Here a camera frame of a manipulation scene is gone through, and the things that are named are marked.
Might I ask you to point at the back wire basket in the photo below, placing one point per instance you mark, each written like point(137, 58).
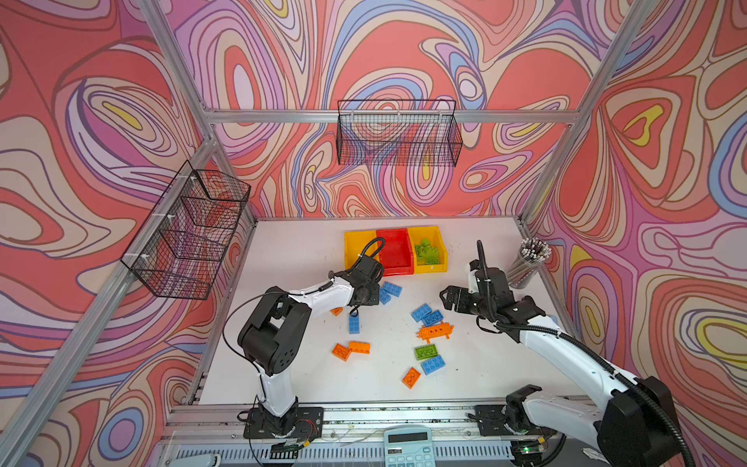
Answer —
point(398, 132)

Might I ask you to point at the left wire basket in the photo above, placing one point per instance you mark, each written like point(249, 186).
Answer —
point(194, 220)

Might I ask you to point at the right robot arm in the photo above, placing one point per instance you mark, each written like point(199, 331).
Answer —
point(631, 421)

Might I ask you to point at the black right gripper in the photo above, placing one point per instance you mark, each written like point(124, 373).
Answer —
point(461, 294)

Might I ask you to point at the orange small brick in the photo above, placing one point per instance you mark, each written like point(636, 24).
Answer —
point(341, 352)

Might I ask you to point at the red bin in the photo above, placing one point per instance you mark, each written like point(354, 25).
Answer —
point(396, 256)

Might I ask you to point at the right yellow bin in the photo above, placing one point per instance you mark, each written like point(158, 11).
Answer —
point(434, 234)

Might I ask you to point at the orange long brick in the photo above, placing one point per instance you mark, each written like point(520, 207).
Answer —
point(360, 347)

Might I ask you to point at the green brick upside down front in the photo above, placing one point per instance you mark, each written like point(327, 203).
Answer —
point(426, 352)

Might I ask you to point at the left yellow bin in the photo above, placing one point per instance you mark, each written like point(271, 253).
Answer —
point(354, 243)

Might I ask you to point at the blue brick front right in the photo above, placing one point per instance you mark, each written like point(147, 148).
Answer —
point(432, 365)

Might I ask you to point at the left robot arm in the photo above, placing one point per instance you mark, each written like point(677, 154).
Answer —
point(272, 336)

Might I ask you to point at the blue brick behind orange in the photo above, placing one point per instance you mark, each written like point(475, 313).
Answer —
point(384, 297)

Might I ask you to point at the blue brick upside down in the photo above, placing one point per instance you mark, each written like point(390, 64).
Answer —
point(432, 319)

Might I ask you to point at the blue long brick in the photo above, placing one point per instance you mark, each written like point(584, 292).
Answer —
point(354, 324)

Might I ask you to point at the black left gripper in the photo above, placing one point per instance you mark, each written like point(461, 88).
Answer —
point(375, 295)

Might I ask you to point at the orange brick front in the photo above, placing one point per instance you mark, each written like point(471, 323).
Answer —
point(411, 378)

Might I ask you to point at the green long brick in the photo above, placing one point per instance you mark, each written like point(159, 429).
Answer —
point(434, 258)

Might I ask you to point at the clear cup of pencils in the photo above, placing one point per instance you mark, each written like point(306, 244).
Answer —
point(531, 255)

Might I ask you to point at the teal calculator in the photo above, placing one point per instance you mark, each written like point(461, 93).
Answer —
point(409, 446)

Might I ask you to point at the yellow bin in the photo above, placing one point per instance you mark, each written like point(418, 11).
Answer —
point(354, 243)
point(434, 234)

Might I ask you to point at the wire basket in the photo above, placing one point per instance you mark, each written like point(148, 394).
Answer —
point(194, 220)
point(398, 132)

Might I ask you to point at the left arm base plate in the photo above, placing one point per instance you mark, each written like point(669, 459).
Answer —
point(301, 423)

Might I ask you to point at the blue brick studs up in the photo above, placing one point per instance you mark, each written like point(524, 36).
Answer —
point(421, 312)

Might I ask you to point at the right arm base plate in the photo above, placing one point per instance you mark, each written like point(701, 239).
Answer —
point(493, 420)

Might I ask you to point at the blue brick near bins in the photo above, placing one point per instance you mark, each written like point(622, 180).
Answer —
point(392, 289)

